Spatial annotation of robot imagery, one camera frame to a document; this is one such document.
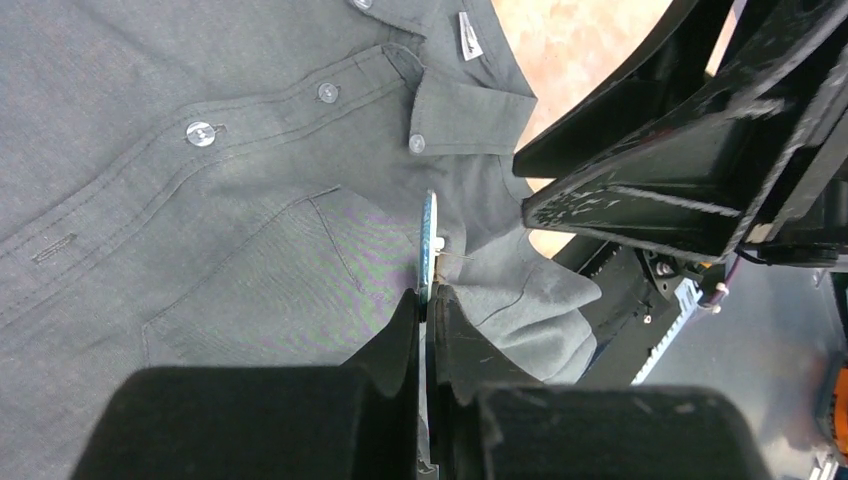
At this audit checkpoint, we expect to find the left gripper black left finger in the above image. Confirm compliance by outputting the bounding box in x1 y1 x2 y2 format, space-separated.
73 291 421 479

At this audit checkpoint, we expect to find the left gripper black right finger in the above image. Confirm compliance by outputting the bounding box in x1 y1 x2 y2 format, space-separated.
426 285 770 479

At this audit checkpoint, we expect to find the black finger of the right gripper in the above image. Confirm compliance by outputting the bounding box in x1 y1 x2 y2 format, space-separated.
512 0 733 178
522 1 847 263

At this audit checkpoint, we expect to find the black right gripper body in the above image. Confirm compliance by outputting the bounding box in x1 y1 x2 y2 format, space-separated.
728 59 847 267

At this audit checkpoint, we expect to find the round portrait pin badge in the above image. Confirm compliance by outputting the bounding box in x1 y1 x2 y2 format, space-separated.
417 190 445 306

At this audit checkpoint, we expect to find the grey button shirt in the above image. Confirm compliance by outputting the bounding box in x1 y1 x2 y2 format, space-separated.
1 1 600 479

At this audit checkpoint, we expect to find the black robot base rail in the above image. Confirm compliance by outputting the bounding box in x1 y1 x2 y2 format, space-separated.
554 237 702 388

